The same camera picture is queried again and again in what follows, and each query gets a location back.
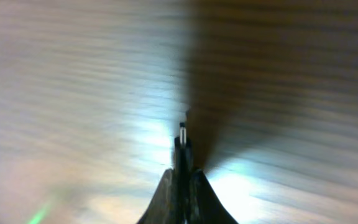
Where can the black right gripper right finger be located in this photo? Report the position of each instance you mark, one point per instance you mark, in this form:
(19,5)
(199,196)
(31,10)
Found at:
(204,205)

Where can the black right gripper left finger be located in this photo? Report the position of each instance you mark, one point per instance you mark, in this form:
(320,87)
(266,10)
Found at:
(163,207)

